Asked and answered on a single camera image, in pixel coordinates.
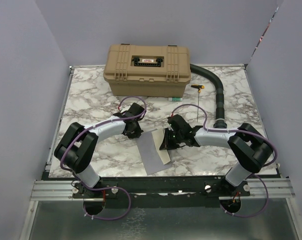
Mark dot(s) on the grey envelope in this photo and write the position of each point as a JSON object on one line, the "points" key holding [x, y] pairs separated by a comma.
{"points": [[148, 153]]}

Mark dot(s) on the aluminium frame rail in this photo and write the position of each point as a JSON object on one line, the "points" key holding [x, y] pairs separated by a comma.
{"points": [[117, 159]]}

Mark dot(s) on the tan plastic tool case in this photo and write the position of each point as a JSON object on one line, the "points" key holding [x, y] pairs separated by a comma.
{"points": [[148, 71]]}

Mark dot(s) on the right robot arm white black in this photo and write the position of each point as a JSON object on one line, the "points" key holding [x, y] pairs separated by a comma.
{"points": [[252, 150]]}

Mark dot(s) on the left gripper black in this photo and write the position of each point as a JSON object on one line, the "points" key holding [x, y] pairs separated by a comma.
{"points": [[135, 134]]}

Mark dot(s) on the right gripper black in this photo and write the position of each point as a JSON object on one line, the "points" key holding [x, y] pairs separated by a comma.
{"points": [[166, 144]]}

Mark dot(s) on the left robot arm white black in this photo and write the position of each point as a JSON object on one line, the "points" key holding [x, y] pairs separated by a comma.
{"points": [[75, 149]]}

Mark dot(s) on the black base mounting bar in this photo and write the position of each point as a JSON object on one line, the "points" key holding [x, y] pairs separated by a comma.
{"points": [[160, 192]]}

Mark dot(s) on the yellow black T-handle hex key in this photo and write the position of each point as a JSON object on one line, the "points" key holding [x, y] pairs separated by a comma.
{"points": [[199, 89]]}

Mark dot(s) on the green white glue stick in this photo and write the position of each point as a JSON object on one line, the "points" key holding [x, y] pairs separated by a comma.
{"points": [[175, 99]]}

